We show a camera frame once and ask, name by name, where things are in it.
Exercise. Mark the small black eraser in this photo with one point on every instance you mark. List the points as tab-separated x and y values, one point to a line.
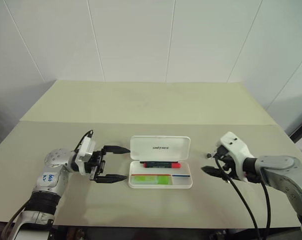
209	156

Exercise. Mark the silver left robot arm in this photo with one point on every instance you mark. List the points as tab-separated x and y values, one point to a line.
49	180

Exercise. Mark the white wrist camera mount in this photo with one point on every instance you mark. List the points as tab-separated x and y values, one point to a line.
235	145
86	151

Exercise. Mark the black slanted bar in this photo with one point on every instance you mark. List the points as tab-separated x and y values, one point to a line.
301	130

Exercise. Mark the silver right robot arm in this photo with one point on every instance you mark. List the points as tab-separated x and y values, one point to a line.
283	170

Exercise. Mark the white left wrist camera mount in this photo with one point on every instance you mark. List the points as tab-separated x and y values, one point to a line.
86	151

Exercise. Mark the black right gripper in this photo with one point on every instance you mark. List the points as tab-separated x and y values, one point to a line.
224	161

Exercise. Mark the white plastic pencil case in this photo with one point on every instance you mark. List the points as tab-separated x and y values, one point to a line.
160	147

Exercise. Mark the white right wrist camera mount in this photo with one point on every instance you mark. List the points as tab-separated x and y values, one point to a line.
235	145

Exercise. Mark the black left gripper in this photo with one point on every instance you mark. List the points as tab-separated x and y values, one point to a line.
97	163

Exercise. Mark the green eraser block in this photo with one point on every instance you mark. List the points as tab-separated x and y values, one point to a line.
150	180

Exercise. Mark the red and black marker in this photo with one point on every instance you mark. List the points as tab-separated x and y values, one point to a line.
160	165

